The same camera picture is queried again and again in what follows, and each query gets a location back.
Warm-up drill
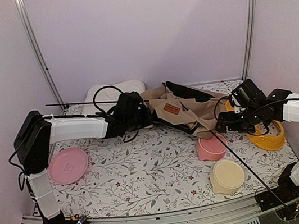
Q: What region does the left aluminium frame post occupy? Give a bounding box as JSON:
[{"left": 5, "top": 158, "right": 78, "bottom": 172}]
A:
[{"left": 14, "top": 0, "right": 65, "bottom": 110}]

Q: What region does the pink round plate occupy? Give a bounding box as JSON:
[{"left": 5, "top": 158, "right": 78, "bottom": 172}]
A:
[{"left": 48, "top": 148, "right": 89, "bottom": 185}]

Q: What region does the black tent pole long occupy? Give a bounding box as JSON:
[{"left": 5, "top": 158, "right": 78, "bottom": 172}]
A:
[{"left": 208, "top": 129, "right": 295, "bottom": 219}]

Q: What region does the pink footed pet bowl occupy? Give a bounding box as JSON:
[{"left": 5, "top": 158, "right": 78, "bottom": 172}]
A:
[{"left": 196, "top": 134, "right": 227, "bottom": 161}]

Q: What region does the aluminium frame post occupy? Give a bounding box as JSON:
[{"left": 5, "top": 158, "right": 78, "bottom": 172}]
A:
[
  {"left": 241, "top": 0, "right": 256, "bottom": 80},
  {"left": 14, "top": 0, "right": 65, "bottom": 110}
]

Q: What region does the cream footed pet bowl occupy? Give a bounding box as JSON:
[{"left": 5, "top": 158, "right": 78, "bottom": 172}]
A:
[{"left": 209, "top": 159, "right": 245, "bottom": 194}]

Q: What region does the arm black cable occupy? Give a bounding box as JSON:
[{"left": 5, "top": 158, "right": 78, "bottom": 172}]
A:
[
  {"left": 211, "top": 94, "right": 238, "bottom": 125},
  {"left": 91, "top": 83, "right": 128, "bottom": 118}
]

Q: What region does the yellow double bowl holder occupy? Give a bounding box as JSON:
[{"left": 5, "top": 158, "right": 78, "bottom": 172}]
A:
[{"left": 223, "top": 91, "right": 288, "bottom": 158}]

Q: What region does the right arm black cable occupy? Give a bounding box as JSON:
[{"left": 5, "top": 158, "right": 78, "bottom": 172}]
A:
[{"left": 211, "top": 94, "right": 238, "bottom": 125}]

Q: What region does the floral patterned table mat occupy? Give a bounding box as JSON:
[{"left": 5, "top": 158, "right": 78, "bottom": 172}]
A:
[{"left": 52, "top": 124, "right": 297, "bottom": 218}]

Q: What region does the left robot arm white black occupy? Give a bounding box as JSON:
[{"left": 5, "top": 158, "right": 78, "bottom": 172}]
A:
[{"left": 8, "top": 92, "right": 153, "bottom": 224}]

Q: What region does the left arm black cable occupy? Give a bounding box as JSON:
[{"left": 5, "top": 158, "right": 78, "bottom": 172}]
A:
[{"left": 91, "top": 83, "right": 128, "bottom": 118}]

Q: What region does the right aluminium frame post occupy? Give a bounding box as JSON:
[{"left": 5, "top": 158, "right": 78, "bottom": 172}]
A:
[{"left": 241, "top": 0, "right": 256, "bottom": 80}]

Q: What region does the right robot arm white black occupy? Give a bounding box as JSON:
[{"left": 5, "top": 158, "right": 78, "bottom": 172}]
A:
[{"left": 214, "top": 79, "right": 299, "bottom": 211}]

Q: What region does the white pet cushion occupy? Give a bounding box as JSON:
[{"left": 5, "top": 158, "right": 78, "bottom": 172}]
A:
[{"left": 79, "top": 77, "right": 149, "bottom": 117}]

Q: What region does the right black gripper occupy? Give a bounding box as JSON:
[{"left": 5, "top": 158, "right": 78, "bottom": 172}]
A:
[{"left": 213, "top": 104, "right": 264, "bottom": 139}]

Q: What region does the beige fabric pet tent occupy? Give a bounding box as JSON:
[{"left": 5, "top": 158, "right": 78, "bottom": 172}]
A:
[{"left": 141, "top": 81, "right": 226, "bottom": 139}]

